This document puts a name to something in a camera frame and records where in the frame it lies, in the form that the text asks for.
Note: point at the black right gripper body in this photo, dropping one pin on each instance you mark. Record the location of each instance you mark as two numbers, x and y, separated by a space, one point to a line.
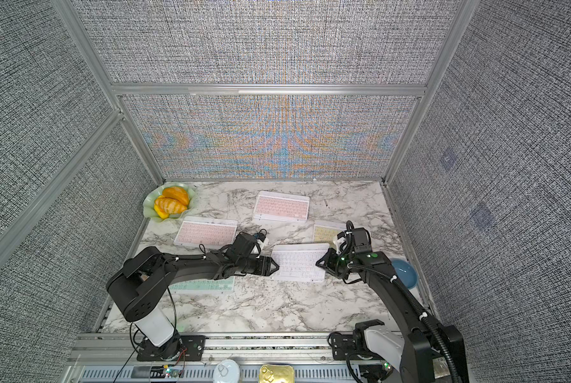
345 265

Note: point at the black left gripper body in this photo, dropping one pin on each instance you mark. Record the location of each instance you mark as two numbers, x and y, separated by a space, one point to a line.
251 266

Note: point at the white keyboard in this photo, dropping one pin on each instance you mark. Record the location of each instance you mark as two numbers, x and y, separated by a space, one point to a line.
297 262

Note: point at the yellow keyboard mid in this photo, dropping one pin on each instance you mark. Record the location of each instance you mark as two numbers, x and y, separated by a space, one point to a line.
325 232

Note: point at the green keyboard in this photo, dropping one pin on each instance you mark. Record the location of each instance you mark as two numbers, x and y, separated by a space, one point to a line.
204 287

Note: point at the pink keyboard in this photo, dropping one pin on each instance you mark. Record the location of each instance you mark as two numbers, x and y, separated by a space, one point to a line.
281 207
212 233

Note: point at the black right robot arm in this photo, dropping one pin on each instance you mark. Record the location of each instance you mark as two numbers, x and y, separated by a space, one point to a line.
423 340

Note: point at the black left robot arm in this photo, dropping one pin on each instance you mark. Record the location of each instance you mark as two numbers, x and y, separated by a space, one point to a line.
139 285

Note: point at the blue bowl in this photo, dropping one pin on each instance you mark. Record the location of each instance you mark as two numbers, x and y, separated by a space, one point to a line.
406 273

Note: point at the orange bread pastry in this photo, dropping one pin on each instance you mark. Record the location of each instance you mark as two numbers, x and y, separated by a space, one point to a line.
173 201

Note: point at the gold metal tin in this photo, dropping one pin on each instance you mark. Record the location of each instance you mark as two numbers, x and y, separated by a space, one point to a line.
276 374

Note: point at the green leaf-shaped plate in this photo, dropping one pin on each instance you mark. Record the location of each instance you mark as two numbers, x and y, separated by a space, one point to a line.
148 209

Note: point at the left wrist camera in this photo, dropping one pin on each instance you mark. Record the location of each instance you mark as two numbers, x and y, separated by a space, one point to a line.
247 245

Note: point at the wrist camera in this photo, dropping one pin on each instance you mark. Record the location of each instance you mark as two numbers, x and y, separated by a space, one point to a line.
247 245
353 241

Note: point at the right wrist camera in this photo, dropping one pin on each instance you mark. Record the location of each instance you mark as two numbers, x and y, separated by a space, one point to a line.
353 241

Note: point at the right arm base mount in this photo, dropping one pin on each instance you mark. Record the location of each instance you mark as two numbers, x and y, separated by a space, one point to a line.
370 340

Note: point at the aluminium front rail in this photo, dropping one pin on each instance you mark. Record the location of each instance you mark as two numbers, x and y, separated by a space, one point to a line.
110 358

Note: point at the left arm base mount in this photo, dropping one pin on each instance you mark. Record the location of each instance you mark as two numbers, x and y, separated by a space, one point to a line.
186 348

